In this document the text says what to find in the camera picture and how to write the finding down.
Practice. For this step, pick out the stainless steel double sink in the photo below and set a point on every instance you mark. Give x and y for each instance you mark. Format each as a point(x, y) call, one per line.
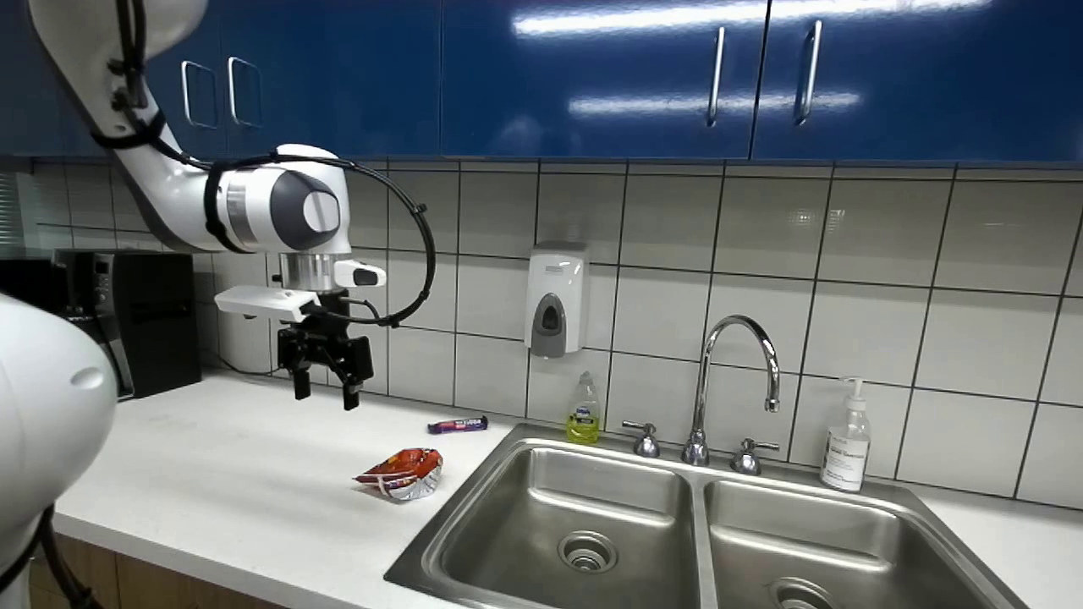
point(528, 496)

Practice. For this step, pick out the chrome gooseneck faucet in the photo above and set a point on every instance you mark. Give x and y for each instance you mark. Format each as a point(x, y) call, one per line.
point(694, 446)

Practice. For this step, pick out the red chip packet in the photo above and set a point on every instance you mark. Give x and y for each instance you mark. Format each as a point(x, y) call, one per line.
point(404, 470)

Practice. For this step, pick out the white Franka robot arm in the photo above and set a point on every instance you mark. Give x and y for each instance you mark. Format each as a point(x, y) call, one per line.
point(169, 191)

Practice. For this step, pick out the small purple candy bar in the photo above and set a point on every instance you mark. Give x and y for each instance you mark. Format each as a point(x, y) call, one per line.
point(457, 423)

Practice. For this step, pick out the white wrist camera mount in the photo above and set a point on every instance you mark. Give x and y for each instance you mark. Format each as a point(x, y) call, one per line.
point(266, 302)

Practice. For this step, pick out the black countertop appliance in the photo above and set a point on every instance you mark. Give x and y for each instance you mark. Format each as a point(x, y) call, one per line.
point(157, 325)

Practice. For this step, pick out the white wall soap dispenser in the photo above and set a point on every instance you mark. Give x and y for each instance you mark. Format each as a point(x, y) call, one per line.
point(553, 283)

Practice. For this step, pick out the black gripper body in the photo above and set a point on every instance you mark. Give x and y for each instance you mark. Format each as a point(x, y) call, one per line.
point(322, 325)

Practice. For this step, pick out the clear hand soap pump bottle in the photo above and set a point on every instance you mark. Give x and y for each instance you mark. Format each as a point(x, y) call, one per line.
point(843, 458)

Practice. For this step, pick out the yellow-green dish soap bottle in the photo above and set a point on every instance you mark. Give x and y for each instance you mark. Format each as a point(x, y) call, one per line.
point(582, 423)

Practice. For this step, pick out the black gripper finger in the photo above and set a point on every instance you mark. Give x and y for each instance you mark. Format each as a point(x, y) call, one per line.
point(304, 377)
point(352, 373)

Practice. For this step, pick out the wooden base cabinet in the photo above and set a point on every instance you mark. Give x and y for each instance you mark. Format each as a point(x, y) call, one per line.
point(148, 585)

